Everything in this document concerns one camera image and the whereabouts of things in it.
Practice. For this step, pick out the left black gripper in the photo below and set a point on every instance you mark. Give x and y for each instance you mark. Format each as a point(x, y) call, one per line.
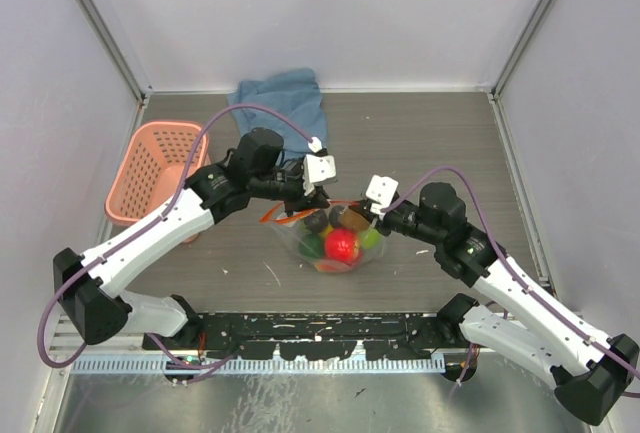
point(301, 201)

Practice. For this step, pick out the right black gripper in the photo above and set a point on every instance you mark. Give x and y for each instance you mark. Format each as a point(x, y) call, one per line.
point(380, 221)

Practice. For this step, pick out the dark brown fruit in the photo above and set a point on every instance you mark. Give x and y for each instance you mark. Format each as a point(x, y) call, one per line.
point(343, 216)
point(316, 222)

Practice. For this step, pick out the green fruit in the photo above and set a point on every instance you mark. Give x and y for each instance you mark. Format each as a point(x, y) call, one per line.
point(311, 246)

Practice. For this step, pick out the clear orange zip bag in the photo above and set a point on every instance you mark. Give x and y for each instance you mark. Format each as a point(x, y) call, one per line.
point(290, 229)

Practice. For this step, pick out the red apple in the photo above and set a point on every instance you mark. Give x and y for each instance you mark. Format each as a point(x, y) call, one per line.
point(342, 245)

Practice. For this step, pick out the green apple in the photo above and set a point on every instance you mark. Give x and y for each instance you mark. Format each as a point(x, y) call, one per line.
point(370, 239)

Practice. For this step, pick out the yellow pear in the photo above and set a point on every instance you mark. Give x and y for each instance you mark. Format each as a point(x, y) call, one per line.
point(325, 233)

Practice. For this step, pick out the red yellow mango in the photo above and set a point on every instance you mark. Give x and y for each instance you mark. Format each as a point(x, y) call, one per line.
point(329, 266)

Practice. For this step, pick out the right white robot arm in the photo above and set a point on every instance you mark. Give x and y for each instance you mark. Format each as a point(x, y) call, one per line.
point(588, 369)

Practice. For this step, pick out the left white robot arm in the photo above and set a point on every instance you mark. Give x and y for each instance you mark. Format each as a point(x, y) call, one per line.
point(92, 287)

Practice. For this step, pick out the blue cloth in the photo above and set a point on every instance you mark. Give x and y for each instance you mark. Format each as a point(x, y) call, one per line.
point(294, 94)

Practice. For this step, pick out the pink plastic basket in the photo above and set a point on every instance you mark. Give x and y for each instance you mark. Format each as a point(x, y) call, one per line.
point(151, 169)

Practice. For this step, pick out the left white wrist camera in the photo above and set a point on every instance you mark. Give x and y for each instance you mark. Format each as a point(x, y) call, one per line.
point(318, 171)

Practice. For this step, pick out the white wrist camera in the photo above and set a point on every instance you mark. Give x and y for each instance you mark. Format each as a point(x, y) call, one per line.
point(379, 194)
point(318, 171)

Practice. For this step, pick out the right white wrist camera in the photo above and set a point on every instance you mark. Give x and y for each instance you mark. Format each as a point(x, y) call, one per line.
point(379, 194)

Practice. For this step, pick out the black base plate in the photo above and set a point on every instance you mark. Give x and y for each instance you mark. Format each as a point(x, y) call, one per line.
point(314, 337)

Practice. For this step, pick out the grey slotted cable duct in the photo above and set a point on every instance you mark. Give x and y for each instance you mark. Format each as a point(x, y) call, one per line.
point(356, 364)

